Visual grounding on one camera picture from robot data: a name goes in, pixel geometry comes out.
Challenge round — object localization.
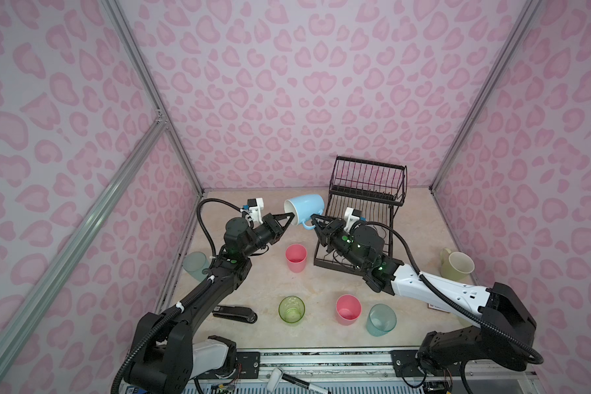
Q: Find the light blue ceramic mug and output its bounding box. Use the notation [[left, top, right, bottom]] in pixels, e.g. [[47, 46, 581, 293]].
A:
[[283, 194, 325, 230]]

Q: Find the pink plastic cup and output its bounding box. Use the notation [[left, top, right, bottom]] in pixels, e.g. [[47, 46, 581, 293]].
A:
[[285, 244, 308, 274], [336, 294, 362, 326]]

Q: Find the green translucent plastic cup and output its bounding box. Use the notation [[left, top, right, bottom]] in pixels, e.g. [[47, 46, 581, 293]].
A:
[[278, 295, 306, 324]]

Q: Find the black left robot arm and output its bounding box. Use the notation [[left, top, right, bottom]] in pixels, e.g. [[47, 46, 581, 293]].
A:
[[110, 213, 295, 393]]

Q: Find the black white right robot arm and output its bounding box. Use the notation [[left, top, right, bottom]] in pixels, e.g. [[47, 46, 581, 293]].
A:
[[311, 214, 544, 371]]

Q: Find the pale teal cup left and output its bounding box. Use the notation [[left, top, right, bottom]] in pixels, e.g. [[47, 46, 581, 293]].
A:
[[182, 251, 209, 282]]

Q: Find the black stapler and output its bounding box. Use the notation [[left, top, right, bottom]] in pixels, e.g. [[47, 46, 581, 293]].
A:
[[212, 305, 258, 324]]

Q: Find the teal translucent plastic cup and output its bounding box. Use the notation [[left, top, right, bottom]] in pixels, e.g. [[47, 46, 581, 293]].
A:
[[366, 304, 397, 337]]

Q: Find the small red white card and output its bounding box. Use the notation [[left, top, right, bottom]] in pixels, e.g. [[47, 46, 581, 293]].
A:
[[427, 303, 450, 313]]

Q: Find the pale green ceramic mug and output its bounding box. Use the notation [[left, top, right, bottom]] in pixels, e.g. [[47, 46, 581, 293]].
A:
[[440, 248, 475, 282]]

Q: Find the black marker pen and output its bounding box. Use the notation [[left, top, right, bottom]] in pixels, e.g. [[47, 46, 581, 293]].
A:
[[266, 368, 331, 394]]

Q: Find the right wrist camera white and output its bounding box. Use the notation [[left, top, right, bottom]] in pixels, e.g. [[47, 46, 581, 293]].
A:
[[343, 207, 365, 232]]

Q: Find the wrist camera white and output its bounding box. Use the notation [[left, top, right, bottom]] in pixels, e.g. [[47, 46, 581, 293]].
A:
[[343, 207, 365, 232], [241, 198, 264, 225]]

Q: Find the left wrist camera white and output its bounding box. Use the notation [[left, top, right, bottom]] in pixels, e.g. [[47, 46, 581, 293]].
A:
[[241, 198, 264, 225]]

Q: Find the black wire dish rack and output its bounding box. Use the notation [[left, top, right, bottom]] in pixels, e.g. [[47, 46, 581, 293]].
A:
[[314, 156, 407, 294]]

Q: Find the aluminium front rail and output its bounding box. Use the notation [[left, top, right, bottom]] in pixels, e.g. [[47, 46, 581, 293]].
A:
[[110, 344, 538, 394]]

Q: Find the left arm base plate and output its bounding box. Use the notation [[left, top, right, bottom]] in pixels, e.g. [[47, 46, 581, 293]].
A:
[[198, 351, 261, 380]]

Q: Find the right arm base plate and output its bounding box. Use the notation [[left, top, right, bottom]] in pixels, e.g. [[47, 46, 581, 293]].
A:
[[390, 350, 456, 379]]

